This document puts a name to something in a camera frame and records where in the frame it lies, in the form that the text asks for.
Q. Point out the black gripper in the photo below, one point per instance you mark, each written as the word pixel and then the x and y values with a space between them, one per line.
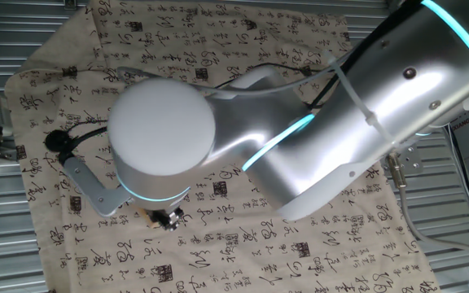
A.
pixel 165 212

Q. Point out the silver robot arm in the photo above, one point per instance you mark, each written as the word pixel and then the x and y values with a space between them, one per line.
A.
pixel 161 126

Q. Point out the beige calligraphy print cloth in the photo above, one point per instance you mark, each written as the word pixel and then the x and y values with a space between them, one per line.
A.
pixel 259 252

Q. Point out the white zip tie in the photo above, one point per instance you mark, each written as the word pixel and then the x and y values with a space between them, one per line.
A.
pixel 360 108

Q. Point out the grey metal camera bracket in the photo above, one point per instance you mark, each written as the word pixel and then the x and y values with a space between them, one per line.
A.
pixel 92 187

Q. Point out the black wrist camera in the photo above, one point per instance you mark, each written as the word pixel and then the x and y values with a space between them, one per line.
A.
pixel 57 142

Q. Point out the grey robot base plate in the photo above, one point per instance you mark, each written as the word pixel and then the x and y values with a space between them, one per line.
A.
pixel 411 160

